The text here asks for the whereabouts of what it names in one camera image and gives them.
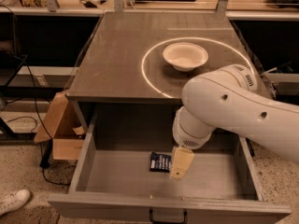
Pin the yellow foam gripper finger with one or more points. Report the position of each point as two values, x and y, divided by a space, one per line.
181 162

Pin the blue rxbar blueberry packet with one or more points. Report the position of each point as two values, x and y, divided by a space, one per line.
160 162

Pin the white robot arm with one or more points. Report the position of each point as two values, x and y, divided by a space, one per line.
227 99

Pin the grey open top drawer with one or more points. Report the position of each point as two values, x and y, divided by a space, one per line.
113 179

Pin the grey cabinet counter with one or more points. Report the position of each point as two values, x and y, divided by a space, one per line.
125 64

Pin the white paper bowl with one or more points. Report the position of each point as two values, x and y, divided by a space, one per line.
184 56

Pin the brown cardboard box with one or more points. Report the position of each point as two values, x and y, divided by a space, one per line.
62 127

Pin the background wooden workbench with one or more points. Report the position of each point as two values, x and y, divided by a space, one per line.
259 10

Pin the white sneaker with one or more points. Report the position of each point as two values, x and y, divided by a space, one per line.
14 201

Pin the black drawer handle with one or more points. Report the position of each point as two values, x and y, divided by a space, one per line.
168 216

